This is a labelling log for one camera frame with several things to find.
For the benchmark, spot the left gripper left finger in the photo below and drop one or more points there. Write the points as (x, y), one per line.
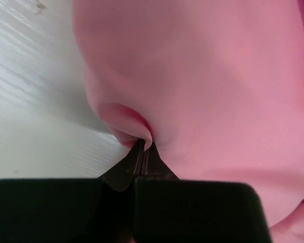
(70, 209)

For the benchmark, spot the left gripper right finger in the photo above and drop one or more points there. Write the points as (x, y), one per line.
(167, 209)

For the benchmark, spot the pink satin pillowcase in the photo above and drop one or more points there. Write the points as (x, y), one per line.
(218, 86)

